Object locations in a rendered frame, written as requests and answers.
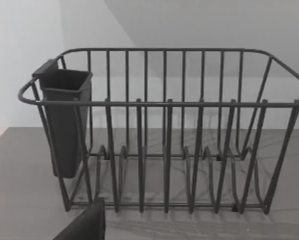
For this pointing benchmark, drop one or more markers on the dark grey utensil cup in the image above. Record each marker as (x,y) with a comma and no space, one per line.
(64,120)

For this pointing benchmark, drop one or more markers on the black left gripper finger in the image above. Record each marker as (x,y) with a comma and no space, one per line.
(89,222)

